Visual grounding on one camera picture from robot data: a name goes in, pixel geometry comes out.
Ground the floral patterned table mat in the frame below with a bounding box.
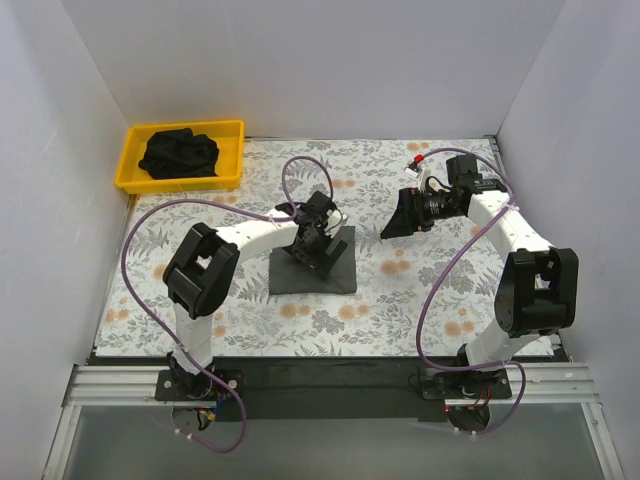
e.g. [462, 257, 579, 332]
[94, 138, 557, 358]

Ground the yellow plastic bin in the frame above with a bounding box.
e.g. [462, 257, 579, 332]
[114, 119, 245, 194]

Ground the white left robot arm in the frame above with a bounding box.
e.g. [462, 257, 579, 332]
[163, 192, 348, 400]

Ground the dark grey t shirt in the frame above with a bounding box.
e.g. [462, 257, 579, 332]
[269, 226, 357, 295]

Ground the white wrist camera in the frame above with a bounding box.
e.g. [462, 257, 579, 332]
[404, 154, 434, 193]
[324, 209, 348, 238]

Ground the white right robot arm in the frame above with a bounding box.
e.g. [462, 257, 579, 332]
[380, 148, 579, 398]

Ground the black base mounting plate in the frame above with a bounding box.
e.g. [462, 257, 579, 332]
[155, 357, 514, 422]

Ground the black t shirt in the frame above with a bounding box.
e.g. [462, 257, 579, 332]
[138, 128, 220, 180]

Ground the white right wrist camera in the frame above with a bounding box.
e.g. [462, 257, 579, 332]
[404, 154, 434, 193]

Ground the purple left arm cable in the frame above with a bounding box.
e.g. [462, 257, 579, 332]
[121, 156, 335, 454]

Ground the aluminium front rail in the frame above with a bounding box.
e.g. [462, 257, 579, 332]
[63, 362, 601, 406]

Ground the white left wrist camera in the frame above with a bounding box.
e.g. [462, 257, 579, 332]
[324, 209, 348, 238]

